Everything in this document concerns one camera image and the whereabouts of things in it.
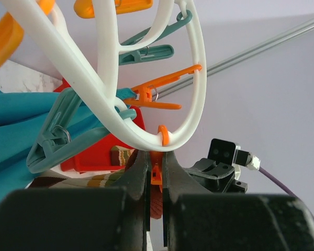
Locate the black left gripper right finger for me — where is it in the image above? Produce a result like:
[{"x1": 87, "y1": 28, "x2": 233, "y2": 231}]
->
[{"x1": 162, "y1": 152, "x2": 314, "y2": 250}]

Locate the teal hanging cloth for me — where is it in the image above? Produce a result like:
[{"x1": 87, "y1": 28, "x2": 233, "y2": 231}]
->
[{"x1": 0, "y1": 79, "x2": 137, "y2": 210}]

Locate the orange clothespin holding cloth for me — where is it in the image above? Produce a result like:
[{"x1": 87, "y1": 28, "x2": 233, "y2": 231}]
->
[{"x1": 122, "y1": 64, "x2": 202, "y2": 110}]

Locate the teal clothespin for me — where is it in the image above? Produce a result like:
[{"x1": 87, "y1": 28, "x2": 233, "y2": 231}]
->
[
  {"x1": 118, "y1": 9, "x2": 194, "y2": 65},
  {"x1": 26, "y1": 87, "x2": 137, "y2": 174}
]

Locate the orange clothespin top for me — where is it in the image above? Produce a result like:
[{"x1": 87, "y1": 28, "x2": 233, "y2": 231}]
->
[{"x1": 73, "y1": 0, "x2": 154, "y2": 19}]

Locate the metal hanging rod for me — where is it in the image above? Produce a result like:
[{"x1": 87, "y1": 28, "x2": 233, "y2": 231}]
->
[{"x1": 151, "y1": 13, "x2": 314, "y2": 96}]

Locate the striped sock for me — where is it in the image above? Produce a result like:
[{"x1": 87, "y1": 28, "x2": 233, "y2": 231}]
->
[{"x1": 29, "y1": 150, "x2": 163, "y2": 220}]

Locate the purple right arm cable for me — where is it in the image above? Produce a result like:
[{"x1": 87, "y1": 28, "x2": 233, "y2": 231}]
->
[{"x1": 259, "y1": 166, "x2": 314, "y2": 225}]

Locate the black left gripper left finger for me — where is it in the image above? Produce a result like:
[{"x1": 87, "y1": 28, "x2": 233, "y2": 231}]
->
[{"x1": 0, "y1": 151, "x2": 151, "y2": 250}]

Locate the teal clothespin far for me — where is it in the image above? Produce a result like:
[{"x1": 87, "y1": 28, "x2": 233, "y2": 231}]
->
[{"x1": 118, "y1": 9, "x2": 194, "y2": 65}]

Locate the red plastic bin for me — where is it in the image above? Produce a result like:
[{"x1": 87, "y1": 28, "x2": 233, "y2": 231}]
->
[{"x1": 53, "y1": 78, "x2": 145, "y2": 173}]

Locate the white round clip hanger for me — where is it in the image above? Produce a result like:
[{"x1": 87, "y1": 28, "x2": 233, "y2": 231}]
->
[{"x1": 2, "y1": 1, "x2": 207, "y2": 152}]

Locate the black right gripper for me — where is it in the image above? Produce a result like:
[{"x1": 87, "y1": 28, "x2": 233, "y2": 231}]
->
[{"x1": 185, "y1": 158, "x2": 248, "y2": 193}]

